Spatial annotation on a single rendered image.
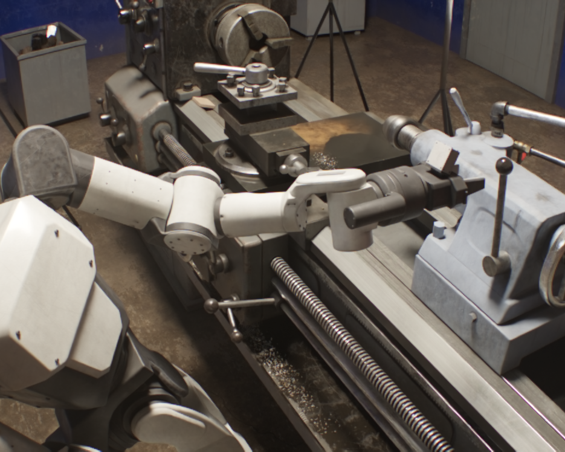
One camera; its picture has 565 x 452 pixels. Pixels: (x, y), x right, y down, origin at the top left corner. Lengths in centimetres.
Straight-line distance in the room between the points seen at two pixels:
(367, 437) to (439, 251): 58
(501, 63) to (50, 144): 490
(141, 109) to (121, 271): 82
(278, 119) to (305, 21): 426
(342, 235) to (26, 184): 49
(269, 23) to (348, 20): 389
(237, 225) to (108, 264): 211
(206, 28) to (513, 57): 345
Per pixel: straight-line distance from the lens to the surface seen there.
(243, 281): 191
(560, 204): 143
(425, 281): 158
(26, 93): 452
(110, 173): 112
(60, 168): 108
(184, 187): 115
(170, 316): 287
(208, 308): 184
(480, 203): 147
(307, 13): 607
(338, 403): 195
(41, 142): 109
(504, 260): 140
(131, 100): 280
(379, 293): 162
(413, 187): 113
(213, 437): 129
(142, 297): 299
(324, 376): 202
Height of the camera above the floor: 183
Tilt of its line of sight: 34 degrees down
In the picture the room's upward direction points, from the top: straight up
